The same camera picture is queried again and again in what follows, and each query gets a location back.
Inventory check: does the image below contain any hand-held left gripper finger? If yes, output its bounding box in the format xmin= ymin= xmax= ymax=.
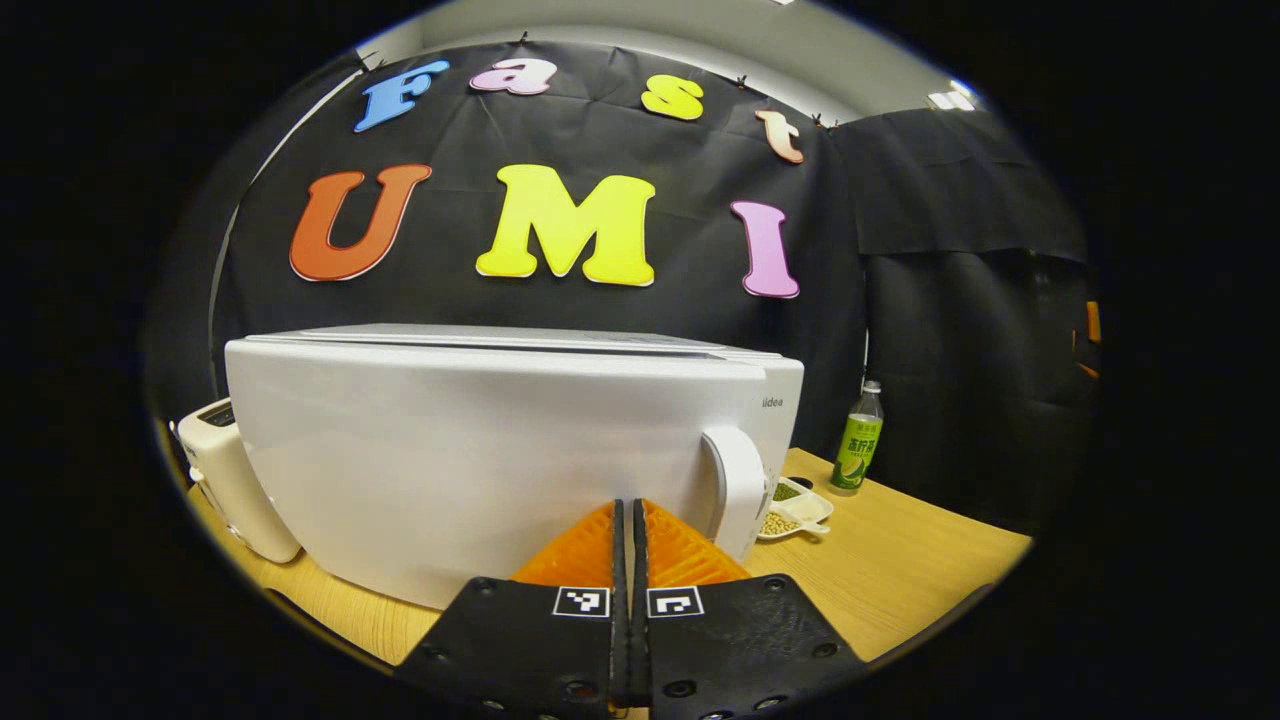
xmin=395 ymin=498 xmax=629 ymax=720
xmin=630 ymin=498 xmax=869 ymax=720

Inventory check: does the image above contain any white microwave oven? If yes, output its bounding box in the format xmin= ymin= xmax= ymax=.
xmin=224 ymin=323 xmax=806 ymax=611

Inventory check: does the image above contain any white divided bean tray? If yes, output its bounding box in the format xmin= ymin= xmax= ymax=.
xmin=757 ymin=477 xmax=835 ymax=543

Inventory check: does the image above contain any green drink bottle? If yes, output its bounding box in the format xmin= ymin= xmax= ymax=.
xmin=829 ymin=379 xmax=886 ymax=497

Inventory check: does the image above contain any black backdrop cloth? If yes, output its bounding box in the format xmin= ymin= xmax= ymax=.
xmin=145 ymin=40 xmax=1101 ymax=531

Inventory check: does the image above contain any white toaster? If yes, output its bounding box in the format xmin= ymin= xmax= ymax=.
xmin=176 ymin=397 xmax=303 ymax=564

